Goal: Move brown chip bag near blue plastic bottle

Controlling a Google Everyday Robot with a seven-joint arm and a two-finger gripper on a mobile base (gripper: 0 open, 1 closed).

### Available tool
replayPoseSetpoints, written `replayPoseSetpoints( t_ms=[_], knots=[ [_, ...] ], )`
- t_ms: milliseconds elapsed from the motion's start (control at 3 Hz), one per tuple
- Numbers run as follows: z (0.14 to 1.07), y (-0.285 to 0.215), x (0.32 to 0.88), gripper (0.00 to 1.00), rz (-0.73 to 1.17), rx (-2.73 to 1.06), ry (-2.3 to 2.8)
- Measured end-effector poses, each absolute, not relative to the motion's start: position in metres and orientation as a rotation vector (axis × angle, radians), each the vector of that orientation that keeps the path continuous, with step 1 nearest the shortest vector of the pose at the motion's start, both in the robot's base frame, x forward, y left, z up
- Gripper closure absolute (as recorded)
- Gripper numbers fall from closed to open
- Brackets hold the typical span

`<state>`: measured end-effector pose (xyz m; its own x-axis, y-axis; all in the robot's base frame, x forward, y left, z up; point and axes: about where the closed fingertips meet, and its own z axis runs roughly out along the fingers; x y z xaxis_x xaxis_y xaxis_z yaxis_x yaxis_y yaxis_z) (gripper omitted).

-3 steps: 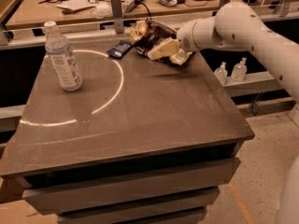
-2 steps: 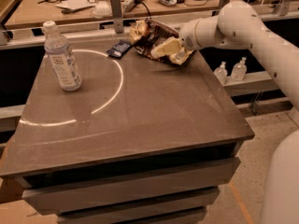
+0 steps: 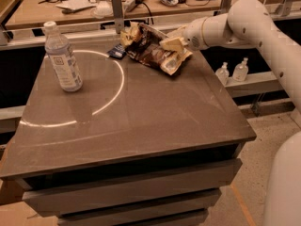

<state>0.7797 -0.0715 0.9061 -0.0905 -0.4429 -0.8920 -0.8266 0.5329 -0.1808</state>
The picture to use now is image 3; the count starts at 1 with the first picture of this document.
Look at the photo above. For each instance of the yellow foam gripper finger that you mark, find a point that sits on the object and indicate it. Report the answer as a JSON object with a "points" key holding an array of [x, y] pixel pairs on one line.
{"points": [[173, 44]]}

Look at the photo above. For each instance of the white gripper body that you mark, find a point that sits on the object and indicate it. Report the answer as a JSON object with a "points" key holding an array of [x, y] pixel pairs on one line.
{"points": [[193, 35]]}

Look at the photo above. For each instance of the hand sanitizer bottle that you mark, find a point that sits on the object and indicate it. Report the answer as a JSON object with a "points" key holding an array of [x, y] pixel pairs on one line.
{"points": [[223, 74], [240, 71]]}

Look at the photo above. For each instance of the brown chip bag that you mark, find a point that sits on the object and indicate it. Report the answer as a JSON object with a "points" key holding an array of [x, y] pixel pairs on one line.
{"points": [[141, 43]]}

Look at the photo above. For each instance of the clear plastic water bottle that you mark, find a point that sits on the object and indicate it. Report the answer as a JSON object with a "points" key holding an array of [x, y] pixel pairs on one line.
{"points": [[61, 55]]}

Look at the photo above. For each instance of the wooden background desk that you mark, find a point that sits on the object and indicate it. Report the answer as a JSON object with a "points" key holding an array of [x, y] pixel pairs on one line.
{"points": [[30, 13]]}

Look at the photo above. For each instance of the metal frame post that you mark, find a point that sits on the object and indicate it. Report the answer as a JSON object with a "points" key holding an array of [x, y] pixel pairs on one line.
{"points": [[118, 15]]}

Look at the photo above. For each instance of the small blue snack packet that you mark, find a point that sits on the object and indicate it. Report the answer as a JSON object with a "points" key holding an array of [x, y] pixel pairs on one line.
{"points": [[117, 52]]}

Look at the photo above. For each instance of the grey drawer cabinet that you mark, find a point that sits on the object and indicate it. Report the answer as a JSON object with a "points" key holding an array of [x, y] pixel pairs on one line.
{"points": [[133, 147]]}

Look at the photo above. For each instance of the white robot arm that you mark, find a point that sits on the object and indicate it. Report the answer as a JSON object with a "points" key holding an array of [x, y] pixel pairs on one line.
{"points": [[249, 24]]}

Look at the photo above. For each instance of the right hand sanitizer bottle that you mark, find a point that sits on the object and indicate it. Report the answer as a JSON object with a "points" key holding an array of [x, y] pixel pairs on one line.
{"points": [[240, 71]]}

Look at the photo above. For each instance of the left hand sanitizer bottle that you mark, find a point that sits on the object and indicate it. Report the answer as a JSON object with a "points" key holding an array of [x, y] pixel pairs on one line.
{"points": [[223, 74]]}

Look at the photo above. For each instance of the white paper sheet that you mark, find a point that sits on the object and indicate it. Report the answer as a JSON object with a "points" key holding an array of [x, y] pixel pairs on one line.
{"points": [[76, 4]]}

